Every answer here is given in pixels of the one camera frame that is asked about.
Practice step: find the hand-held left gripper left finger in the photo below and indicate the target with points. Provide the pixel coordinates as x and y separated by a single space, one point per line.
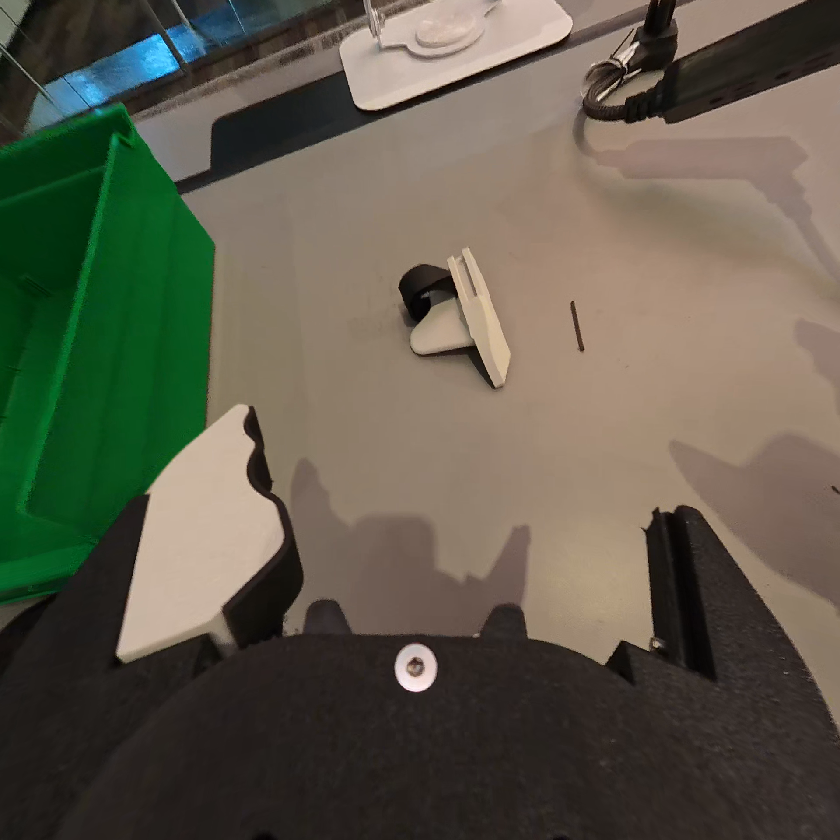
197 544

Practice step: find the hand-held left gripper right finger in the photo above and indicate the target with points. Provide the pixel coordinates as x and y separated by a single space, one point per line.
439 334

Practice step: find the black power plug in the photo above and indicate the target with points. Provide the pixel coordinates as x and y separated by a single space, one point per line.
656 43

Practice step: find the black power strip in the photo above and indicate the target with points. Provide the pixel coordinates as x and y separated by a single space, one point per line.
754 65

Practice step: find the small dark stick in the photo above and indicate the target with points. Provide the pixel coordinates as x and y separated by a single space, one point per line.
577 325

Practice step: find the green plastic bin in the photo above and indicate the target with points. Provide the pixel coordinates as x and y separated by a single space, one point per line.
85 328

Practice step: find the white monitor stand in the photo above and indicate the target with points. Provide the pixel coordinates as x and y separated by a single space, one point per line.
459 59

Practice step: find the glass partition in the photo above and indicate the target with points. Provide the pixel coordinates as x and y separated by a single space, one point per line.
131 59

